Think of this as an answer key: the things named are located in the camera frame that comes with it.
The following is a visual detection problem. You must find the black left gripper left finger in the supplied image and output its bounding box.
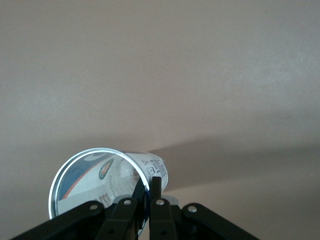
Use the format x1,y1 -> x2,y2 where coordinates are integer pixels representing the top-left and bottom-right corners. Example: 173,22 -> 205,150
9,178 -> 146,240

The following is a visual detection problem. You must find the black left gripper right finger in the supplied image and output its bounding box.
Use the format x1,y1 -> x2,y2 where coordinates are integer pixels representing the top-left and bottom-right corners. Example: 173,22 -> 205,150
148,176 -> 261,240

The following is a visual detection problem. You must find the white blue tennis ball can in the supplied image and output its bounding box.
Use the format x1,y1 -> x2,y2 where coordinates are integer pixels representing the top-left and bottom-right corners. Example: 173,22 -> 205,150
48,146 -> 169,237

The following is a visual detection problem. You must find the brown table mat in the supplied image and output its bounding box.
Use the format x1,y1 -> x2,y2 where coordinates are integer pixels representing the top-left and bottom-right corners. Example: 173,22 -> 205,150
0,0 -> 320,240

